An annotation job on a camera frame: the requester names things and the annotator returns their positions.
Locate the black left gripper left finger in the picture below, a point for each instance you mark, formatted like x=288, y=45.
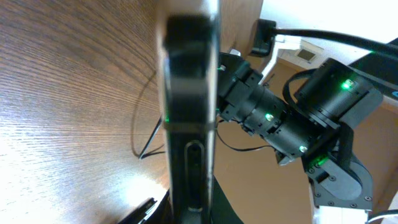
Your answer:
x=151, y=211

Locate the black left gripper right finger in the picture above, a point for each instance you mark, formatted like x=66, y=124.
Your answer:
x=222, y=212

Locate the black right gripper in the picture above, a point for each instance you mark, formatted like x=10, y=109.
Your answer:
x=238, y=90

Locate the black Galaxy smartphone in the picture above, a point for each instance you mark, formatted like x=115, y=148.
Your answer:
x=188, y=41

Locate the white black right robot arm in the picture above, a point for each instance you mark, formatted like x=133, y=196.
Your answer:
x=337, y=123

